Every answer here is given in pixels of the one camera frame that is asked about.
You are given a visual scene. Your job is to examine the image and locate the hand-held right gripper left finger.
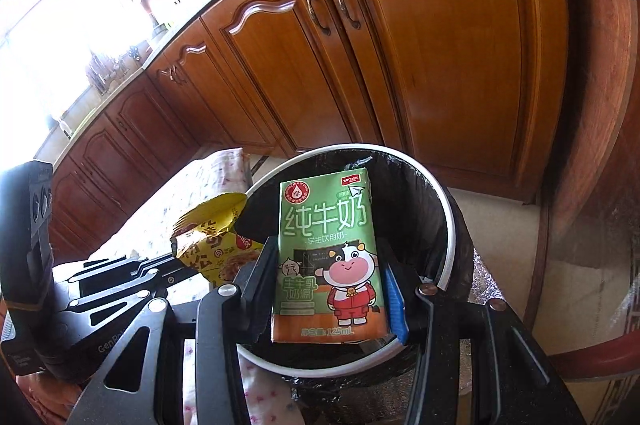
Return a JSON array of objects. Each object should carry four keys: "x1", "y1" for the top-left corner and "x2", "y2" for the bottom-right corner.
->
[{"x1": 65, "y1": 236, "x2": 281, "y2": 425}]

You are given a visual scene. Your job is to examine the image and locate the clear plastic sheet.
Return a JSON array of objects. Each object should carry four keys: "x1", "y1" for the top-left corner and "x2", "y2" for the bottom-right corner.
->
[{"x1": 467, "y1": 250, "x2": 533, "y2": 306}]

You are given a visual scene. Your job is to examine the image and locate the wooden lower cabinets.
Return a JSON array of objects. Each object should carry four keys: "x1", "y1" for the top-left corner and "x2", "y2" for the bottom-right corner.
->
[{"x1": 45, "y1": 0, "x2": 561, "y2": 266}]

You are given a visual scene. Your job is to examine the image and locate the green milk carton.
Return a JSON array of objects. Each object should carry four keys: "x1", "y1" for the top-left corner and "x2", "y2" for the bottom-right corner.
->
[{"x1": 271, "y1": 166, "x2": 391, "y2": 344}]

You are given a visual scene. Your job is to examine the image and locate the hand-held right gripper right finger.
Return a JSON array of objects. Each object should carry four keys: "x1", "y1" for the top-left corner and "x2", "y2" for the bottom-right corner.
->
[{"x1": 382, "y1": 261, "x2": 587, "y2": 425}]

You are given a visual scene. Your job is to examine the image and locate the white-rimmed black waste bin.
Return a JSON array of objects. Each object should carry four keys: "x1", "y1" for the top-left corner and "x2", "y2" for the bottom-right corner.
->
[{"x1": 235, "y1": 144, "x2": 477, "y2": 425}]

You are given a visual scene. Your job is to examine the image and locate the kitchen window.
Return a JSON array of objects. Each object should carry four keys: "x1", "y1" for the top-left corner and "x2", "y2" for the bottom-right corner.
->
[{"x1": 0, "y1": 0, "x2": 156, "y2": 146}]

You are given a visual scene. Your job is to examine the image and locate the countertop utensil rack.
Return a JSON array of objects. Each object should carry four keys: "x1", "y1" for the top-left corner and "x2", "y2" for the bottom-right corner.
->
[{"x1": 87, "y1": 50, "x2": 126, "y2": 96}]

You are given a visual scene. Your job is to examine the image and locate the yellow snack packet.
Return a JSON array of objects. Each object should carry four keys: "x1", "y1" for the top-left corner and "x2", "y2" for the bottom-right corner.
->
[{"x1": 170, "y1": 192, "x2": 266, "y2": 283}]

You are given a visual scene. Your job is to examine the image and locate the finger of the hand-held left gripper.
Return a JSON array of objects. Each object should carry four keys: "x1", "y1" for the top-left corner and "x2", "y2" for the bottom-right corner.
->
[
  {"x1": 66, "y1": 254, "x2": 177, "y2": 292},
  {"x1": 64, "y1": 269, "x2": 212, "y2": 322}
]

